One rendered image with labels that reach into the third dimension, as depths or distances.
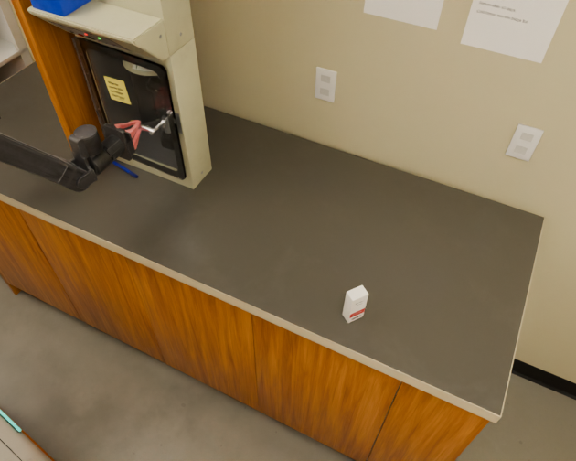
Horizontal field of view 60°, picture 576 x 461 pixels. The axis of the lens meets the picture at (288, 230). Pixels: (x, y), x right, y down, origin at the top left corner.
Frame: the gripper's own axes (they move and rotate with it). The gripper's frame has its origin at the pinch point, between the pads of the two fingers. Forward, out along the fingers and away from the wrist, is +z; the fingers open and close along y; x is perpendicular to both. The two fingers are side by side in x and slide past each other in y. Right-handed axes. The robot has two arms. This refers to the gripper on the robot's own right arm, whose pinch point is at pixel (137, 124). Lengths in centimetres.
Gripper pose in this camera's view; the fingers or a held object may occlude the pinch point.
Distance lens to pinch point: 151.5
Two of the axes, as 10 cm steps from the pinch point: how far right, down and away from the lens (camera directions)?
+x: -8.9, -3.5, 2.9
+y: 0.1, -6.5, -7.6
